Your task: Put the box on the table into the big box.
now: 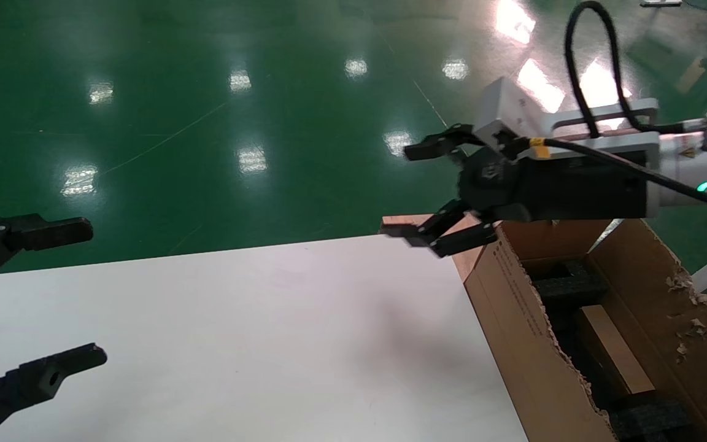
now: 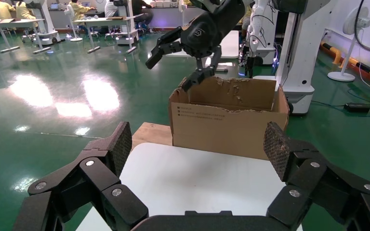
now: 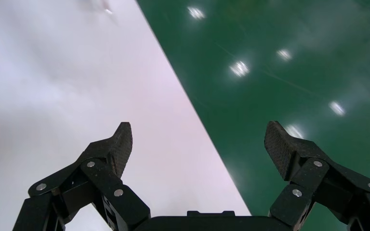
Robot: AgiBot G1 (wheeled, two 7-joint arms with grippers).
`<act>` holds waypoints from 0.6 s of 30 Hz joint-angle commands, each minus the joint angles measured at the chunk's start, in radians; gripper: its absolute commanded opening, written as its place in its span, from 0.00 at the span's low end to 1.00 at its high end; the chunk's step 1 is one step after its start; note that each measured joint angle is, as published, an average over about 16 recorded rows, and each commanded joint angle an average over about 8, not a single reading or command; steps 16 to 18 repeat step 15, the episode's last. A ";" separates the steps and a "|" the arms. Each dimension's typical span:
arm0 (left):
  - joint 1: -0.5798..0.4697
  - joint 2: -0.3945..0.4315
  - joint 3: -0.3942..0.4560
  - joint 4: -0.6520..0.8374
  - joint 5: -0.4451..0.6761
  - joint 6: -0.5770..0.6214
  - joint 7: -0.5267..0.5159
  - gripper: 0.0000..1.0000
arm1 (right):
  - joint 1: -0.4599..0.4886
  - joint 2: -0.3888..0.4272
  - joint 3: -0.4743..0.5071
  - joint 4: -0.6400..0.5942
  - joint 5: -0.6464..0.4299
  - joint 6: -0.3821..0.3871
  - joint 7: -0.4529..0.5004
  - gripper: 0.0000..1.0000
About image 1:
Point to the black foam block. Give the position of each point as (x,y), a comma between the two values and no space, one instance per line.
(574,285)
(651,423)

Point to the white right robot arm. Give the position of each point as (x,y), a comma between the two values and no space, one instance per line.
(697,162)

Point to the small taped cardboard box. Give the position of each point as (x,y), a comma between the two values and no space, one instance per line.
(614,350)

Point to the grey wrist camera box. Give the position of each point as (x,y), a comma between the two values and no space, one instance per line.
(504,110)

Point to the big torn cardboard box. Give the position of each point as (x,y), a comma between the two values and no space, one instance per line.
(513,325)

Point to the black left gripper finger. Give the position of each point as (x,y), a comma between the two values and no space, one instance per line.
(53,232)
(40,377)

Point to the white flat floor base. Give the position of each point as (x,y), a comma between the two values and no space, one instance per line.
(660,2)

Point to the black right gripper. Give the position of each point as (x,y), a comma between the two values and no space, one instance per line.
(562,190)

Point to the brown wooden board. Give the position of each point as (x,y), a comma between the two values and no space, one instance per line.
(467,263)

